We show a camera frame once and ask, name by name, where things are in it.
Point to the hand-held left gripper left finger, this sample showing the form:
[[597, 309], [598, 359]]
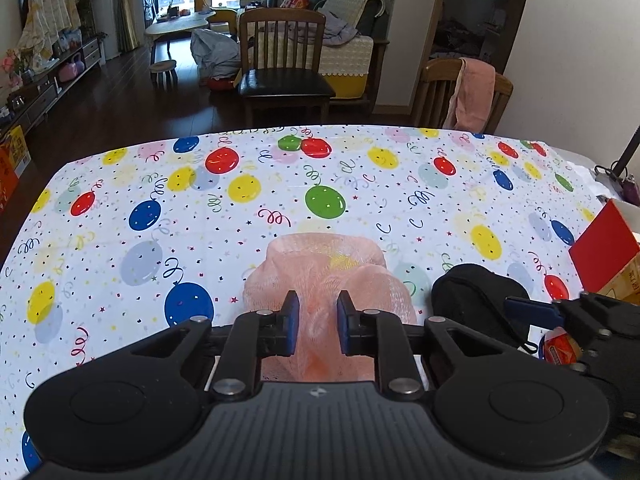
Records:
[[293, 323]]

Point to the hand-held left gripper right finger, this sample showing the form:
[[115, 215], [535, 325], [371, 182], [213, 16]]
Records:
[[344, 325]]

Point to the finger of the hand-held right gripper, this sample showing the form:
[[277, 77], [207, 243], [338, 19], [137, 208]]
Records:
[[531, 311]]

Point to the pink mesh bath pouf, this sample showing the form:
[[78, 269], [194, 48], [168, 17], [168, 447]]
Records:
[[320, 280]]

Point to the black pouch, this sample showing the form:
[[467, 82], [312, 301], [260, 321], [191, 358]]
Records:
[[475, 295]]

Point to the red cardboard box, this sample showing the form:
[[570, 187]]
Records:
[[605, 245]]

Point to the orange printed packet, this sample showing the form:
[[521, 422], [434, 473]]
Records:
[[560, 347]]

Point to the balloon print tablecloth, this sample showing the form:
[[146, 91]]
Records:
[[350, 170]]

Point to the pink towel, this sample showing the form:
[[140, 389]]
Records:
[[472, 95]]

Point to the wooden chair with black seat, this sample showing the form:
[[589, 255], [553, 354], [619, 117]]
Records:
[[285, 85]]

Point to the sofa with cream cover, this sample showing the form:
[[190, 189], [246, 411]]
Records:
[[350, 60]]

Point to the grey bag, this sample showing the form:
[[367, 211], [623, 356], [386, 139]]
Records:
[[215, 52]]

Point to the small wooden stool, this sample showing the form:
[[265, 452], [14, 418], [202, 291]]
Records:
[[164, 66]]

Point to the grey clothes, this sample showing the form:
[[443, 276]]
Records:
[[340, 30]]

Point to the wooden coffee table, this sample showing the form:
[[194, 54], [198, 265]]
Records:
[[180, 22]]

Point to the red cushion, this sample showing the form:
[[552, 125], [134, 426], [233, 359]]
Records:
[[294, 0]]

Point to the orange cardboard carton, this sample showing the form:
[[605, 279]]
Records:
[[7, 170]]

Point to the pink kettlebell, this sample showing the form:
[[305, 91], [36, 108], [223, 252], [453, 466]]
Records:
[[69, 71]]

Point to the tv cabinet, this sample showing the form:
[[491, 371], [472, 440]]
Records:
[[40, 90]]

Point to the curtain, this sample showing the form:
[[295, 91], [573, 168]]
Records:
[[126, 5]]

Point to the yellow print dust cloth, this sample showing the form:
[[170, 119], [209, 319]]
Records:
[[47, 2]]

